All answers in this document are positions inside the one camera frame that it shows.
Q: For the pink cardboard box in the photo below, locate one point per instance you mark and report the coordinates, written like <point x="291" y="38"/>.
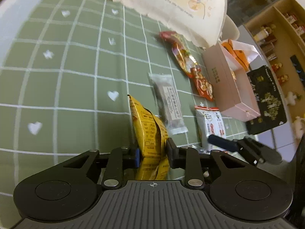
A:
<point x="226" y="85"/>

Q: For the white red snack packet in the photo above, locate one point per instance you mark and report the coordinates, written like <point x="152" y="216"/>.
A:
<point x="206" y="121"/>
<point x="219" y="124"/>

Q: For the wooden shelf unit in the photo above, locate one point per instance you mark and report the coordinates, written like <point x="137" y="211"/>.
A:
<point x="281" y="28"/>

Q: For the red chips packet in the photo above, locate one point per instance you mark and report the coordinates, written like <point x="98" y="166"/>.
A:
<point x="202" y="85"/>
<point x="181" y="50"/>

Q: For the cream mesh food cover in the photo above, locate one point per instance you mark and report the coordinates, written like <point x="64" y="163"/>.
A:
<point x="166" y="4"/>

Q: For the green checked tablecloth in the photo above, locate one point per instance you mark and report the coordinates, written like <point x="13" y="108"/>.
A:
<point x="71" y="76"/>

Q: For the clear brown snack packet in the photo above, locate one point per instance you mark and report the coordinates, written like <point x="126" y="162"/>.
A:
<point x="169" y="102"/>

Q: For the beige chair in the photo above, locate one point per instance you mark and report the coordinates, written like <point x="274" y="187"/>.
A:
<point x="230" y="28"/>

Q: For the white tissue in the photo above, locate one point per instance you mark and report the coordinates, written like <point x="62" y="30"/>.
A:
<point x="247" y="50"/>

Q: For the yellow snack packet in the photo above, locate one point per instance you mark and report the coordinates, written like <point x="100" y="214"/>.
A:
<point x="147" y="133"/>

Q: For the black printed snack bag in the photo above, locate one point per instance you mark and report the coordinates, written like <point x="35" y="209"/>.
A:
<point x="266" y="100"/>

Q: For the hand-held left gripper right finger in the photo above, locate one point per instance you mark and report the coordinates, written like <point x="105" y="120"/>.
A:
<point x="172" y="152"/>

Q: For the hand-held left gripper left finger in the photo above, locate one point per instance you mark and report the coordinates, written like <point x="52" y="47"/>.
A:
<point x="137" y="157"/>

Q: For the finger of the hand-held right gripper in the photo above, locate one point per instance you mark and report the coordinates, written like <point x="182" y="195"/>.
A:
<point x="221" y="142"/>

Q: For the orange tissue holder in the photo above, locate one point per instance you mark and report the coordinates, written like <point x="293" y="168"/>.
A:
<point x="238" y="57"/>

